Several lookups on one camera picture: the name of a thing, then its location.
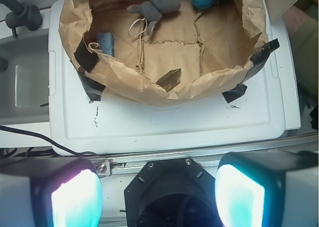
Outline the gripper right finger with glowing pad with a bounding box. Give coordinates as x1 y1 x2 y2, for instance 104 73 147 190
215 151 319 227

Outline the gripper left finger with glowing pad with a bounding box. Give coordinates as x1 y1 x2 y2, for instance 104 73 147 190
0 157 103 227

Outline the brown wood chip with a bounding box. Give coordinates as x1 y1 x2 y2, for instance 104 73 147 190
156 68 181 92

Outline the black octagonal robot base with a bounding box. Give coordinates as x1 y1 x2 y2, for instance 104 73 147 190
124 158 223 227

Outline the black tape strip lower right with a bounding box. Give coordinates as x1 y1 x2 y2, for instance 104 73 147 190
222 84 247 103

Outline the grey sink basin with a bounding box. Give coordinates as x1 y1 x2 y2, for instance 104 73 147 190
0 29 49 125

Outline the black tape piece left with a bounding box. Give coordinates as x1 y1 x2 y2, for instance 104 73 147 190
74 38 105 101

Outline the black tape piece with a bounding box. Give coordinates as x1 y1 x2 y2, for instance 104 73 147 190
242 38 280 83
74 38 105 101

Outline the black tape piece right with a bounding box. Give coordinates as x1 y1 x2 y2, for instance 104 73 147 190
242 38 280 83

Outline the brown paper bag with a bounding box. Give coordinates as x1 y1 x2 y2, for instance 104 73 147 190
59 0 268 106

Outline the blue sponge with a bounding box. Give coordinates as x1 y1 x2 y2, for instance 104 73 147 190
96 32 114 56

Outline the black faucet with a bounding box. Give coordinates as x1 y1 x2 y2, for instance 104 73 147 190
0 0 42 38

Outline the cardboard box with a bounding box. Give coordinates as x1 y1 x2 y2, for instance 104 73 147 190
259 0 319 23

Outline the grey plush mouse toy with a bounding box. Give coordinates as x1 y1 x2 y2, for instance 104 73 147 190
127 0 181 37

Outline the black cable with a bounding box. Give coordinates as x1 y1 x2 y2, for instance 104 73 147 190
0 124 100 157

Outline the aluminium frame rail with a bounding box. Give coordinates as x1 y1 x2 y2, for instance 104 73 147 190
91 133 319 177

